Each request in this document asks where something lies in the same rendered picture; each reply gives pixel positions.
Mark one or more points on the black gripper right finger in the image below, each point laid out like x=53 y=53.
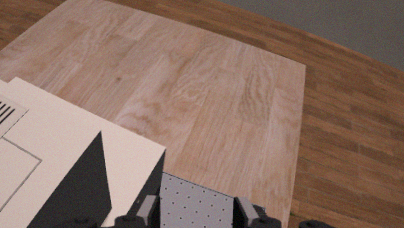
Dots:
x=244 y=216

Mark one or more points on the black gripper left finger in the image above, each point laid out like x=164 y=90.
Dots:
x=148 y=216

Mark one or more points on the grey flat base plate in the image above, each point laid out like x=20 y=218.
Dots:
x=185 y=204

